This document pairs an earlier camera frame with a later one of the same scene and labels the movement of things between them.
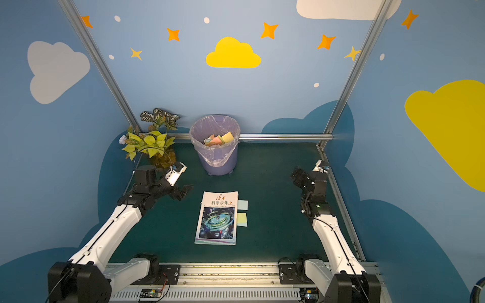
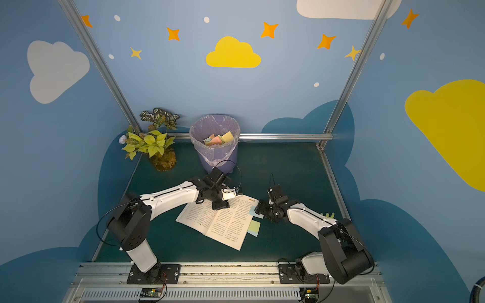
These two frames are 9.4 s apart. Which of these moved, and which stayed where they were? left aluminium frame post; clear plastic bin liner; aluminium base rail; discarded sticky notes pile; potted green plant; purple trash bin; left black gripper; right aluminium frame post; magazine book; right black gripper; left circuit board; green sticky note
Moved: green sticky note; right black gripper; left black gripper; magazine book
Stayed: purple trash bin; left circuit board; left aluminium frame post; potted green plant; right aluminium frame post; clear plastic bin liner; aluminium base rail; discarded sticky notes pile
